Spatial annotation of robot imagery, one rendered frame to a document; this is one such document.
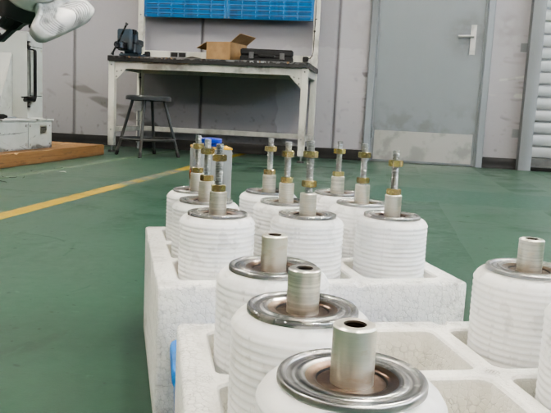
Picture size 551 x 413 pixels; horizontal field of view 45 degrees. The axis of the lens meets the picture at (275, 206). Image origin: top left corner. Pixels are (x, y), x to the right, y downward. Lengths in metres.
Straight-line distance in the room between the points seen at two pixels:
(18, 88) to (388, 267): 3.83
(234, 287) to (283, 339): 0.13
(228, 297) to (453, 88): 5.39
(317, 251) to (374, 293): 0.09
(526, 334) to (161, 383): 0.42
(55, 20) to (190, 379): 0.53
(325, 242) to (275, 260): 0.28
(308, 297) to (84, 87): 6.07
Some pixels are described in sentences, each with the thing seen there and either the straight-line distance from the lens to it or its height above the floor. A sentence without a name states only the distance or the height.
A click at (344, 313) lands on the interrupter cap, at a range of 0.45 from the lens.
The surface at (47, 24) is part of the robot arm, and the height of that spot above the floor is 0.48.
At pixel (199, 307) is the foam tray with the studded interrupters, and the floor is 0.15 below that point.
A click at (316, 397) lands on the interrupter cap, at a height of 0.26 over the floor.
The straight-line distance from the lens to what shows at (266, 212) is 0.95.
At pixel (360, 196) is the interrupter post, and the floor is 0.26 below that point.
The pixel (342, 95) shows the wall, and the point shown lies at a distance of 5.87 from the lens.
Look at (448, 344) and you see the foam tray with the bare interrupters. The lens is 0.65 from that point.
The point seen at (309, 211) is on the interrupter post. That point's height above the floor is 0.26.
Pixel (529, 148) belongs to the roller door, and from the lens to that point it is 5.87.
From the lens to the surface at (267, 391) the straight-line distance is 0.34.
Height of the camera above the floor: 0.38
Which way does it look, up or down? 8 degrees down
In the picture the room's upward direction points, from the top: 3 degrees clockwise
